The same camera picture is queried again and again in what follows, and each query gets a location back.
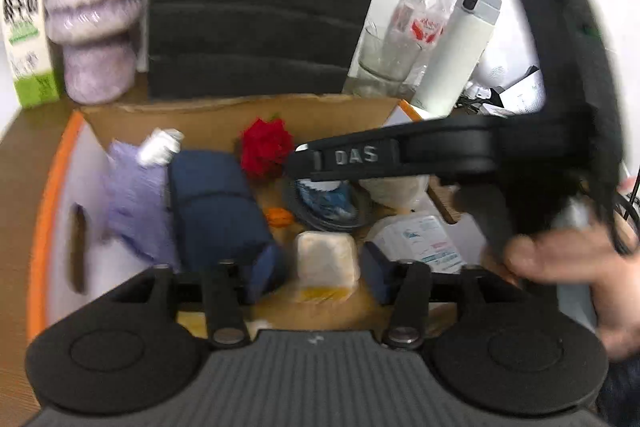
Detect black cable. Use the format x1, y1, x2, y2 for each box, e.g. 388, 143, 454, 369
612, 176, 640, 255

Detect white wet wipes packet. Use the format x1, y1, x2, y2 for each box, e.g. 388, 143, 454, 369
366, 213, 467, 276

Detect white papers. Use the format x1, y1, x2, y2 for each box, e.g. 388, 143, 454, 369
492, 66, 547, 118

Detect person's blue jeans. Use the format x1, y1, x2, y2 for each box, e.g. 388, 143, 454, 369
596, 356, 640, 427

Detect white and yellow small box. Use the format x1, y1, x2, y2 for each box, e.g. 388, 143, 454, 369
294, 230, 362, 304

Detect small orange item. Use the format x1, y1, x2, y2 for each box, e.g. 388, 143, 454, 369
265, 207, 294, 229

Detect purple cloth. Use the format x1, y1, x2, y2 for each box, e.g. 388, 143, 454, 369
101, 138, 182, 269

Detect person's right hand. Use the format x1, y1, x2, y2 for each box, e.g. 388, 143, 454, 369
504, 226, 640, 361

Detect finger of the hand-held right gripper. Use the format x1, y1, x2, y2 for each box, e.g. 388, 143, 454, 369
284, 126, 408, 182

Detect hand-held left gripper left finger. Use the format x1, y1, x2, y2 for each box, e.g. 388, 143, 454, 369
107, 246, 287, 349

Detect white green milk carton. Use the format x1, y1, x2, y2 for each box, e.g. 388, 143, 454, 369
0, 0, 64, 108

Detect white round speaker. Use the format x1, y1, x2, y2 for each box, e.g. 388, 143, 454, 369
471, 47, 522, 92

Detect white thermos bottle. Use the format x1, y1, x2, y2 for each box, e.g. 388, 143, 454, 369
410, 0, 503, 118

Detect clear glass cup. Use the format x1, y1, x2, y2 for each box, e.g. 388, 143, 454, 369
342, 19, 427, 98

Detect purple fuzzy vase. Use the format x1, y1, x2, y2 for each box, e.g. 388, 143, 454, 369
42, 0, 147, 104

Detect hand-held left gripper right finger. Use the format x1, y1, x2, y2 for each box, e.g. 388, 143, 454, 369
360, 241, 527, 350

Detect red fabric flower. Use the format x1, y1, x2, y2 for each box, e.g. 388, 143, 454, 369
239, 116, 297, 178

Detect black paper bag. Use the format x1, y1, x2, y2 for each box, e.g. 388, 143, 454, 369
146, 0, 402, 101

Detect red cardboard box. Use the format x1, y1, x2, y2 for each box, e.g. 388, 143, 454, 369
27, 93, 501, 344

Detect navy blue pouch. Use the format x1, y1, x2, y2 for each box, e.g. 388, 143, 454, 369
167, 149, 287, 304

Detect round tin blue print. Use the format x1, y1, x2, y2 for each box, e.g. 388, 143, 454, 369
284, 177, 374, 234

